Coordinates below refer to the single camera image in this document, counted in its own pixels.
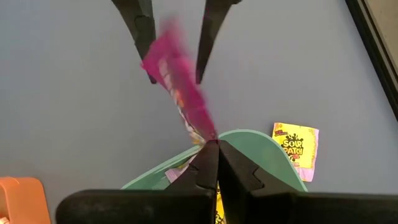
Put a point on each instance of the blue table mat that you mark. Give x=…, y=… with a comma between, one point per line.
x=77, y=109

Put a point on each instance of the black table frame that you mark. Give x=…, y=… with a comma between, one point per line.
x=376, y=53

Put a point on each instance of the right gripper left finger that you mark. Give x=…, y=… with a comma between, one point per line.
x=174, y=205

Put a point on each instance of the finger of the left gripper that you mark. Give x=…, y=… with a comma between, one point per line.
x=140, y=25
x=210, y=31

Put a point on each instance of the purple Skittles pack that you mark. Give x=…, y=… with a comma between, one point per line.
x=183, y=87

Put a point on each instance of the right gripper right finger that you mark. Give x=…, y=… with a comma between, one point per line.
x=280, y=208

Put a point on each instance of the teal plastic bin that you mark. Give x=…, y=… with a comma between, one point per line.
x=264, y=149

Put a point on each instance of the orange translucent plastic bin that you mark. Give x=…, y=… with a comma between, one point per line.
x=21, y=199

